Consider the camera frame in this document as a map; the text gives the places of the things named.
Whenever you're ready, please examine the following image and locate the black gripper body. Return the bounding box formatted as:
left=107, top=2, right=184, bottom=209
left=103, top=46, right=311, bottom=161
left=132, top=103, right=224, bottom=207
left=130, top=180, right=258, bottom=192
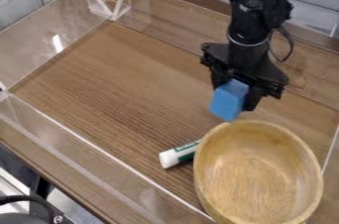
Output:
left=200, top=44, right=289, bottom=99

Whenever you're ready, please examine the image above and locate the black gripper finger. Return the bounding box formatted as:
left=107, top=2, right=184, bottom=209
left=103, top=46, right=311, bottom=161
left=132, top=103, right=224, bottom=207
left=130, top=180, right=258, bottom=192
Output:
left=211, top=68, right=233, bottom=89
left=243, top=87, right=263, bottom=111

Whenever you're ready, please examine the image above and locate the blue rectangular block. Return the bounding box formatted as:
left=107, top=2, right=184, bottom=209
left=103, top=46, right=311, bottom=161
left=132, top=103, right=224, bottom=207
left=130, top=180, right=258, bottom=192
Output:
left=210, top=79, right=250, bottom=122

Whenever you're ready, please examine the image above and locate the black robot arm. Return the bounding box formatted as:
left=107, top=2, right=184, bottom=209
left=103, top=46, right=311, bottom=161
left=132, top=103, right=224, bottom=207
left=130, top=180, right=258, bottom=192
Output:
left=200, top=0, right=293, bottom=111

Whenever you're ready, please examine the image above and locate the brown wooden bowl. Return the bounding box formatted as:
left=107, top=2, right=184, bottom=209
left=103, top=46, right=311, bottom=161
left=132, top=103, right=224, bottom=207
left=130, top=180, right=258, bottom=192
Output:
left=194, top=120, right=323, bottom=224

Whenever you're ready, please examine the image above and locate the white green glue stick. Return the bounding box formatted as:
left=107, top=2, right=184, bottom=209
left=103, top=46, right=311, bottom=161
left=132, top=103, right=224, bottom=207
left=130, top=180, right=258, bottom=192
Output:
left=159, top=141, right=200, bottom=168

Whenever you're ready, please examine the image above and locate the black metal stand base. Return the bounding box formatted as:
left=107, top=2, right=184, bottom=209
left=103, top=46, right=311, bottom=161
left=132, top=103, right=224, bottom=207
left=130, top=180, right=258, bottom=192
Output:
left=0, top=201, right=78, bottom=224

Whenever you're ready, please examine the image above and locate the clear acrylic barrier wall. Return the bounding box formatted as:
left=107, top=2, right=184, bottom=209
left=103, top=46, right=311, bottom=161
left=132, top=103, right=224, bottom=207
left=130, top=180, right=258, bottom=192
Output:
left=0, top=0, right=339, bottom=224

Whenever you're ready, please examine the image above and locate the black cable loop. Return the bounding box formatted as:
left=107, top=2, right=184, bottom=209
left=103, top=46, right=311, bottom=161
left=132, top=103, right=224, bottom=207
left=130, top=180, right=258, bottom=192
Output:
left=0, top=194, right=59, bottom=224

